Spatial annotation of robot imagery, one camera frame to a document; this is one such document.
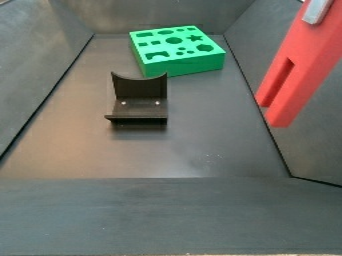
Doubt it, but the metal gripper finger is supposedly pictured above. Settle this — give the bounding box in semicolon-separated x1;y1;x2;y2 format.
301;0;333;25

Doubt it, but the red double-square object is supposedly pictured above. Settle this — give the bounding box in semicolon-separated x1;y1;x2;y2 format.
255;0;342;127

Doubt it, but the green shape-sorting board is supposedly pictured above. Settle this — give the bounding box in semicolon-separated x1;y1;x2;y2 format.
129;25;225;77

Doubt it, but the black curved stand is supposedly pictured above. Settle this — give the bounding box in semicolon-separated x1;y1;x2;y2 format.
104;72;168;124

